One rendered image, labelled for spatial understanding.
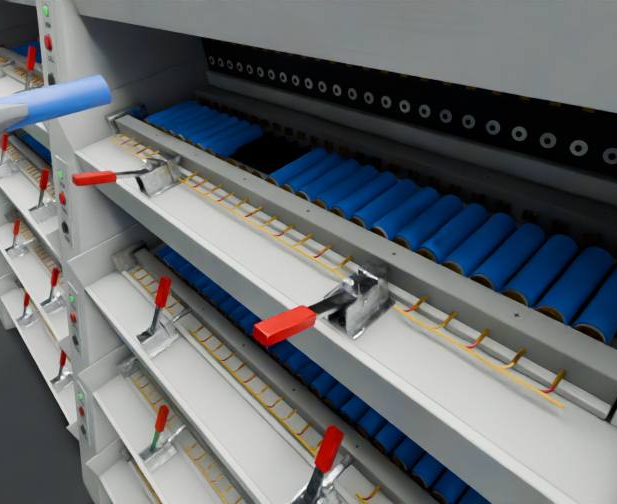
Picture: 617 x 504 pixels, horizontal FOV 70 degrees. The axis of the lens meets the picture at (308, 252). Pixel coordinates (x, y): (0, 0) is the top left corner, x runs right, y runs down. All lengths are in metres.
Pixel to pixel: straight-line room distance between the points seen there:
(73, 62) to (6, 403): 0.90
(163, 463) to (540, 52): 0.63
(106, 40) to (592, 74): 0.53
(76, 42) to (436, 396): 0.53
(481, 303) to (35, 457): 1.04
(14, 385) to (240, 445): 0.96
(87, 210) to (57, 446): 0.65
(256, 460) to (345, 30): 0.36
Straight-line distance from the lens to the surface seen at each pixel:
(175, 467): 0.69
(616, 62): 0.20
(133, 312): 0.63
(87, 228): 0.67
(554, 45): 0.20
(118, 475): 0.95
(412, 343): 0.27
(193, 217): 0.41
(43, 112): 0.32
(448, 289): 0.27
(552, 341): 0.26
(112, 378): 0.82
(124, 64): 0.64
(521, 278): 0.29
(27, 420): 1.25
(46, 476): 1.14
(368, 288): 0.29
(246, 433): 0.47
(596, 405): 0.26
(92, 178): 0.44
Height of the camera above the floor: 0.86
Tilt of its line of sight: 25 degrees down
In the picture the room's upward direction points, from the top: 9 degrees clockwise
